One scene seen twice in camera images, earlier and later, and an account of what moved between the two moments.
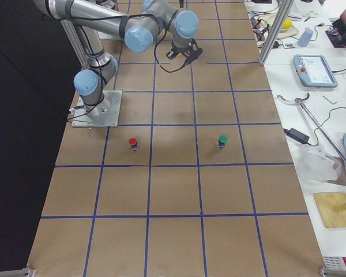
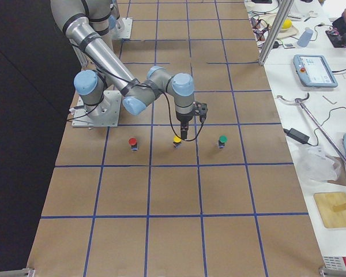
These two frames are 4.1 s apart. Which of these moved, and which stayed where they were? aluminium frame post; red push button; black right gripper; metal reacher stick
Moved: black right gripper
Stayed: metal reacher stick; aluminium frame post; red push button
